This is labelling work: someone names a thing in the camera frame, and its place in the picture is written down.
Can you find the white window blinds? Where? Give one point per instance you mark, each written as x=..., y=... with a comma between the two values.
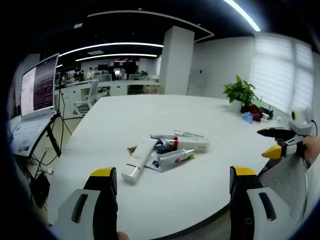
x=275, y=70

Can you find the black box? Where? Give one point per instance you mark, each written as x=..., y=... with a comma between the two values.
x=40, y=190

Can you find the green potted plant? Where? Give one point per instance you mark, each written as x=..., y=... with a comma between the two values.
x=241, y=91

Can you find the red black bag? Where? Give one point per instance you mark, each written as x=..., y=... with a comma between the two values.
x=252, y=111

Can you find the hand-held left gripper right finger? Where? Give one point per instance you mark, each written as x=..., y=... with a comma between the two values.
x=242, y=200

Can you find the black tripod laptop stand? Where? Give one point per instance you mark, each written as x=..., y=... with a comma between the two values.
x=53, y=140

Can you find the wide ceiling light strip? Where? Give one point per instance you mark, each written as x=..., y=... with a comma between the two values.
x=242, y=12

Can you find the person's left hand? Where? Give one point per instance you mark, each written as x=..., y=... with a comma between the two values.
x=123, y=236

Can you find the long ceiling light strip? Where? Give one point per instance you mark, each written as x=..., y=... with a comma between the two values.
x=115, y=55
x=112, y=45

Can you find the green black skincare sachet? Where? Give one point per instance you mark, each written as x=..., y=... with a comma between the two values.
x=162, y=168

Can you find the person in white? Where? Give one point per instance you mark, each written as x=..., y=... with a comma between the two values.
x=282, y=180

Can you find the white laptop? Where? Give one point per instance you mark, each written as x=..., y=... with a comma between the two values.
x=37, y=85

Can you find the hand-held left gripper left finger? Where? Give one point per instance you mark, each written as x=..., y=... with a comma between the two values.
x=100, y=200

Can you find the person's right hand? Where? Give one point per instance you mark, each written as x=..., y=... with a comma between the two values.
x=312, y=147

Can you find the white skincare cream tube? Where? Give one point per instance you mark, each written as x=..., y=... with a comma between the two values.
x=140, y=157

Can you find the white red-collar pump bottle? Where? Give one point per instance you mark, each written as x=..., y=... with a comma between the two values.
x=192, y=144

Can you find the white office chair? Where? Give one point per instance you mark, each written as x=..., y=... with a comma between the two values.
x=92, y=90

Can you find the gold foil skincare sachet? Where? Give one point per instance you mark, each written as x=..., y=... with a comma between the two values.
x=132, y=149

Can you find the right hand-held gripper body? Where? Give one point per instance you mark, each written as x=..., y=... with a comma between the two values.
x=300, y=120

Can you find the small blue container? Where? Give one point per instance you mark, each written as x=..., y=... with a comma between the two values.
x=247, y=117

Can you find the row of white desks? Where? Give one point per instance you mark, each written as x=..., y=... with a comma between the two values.
x=140, y=83

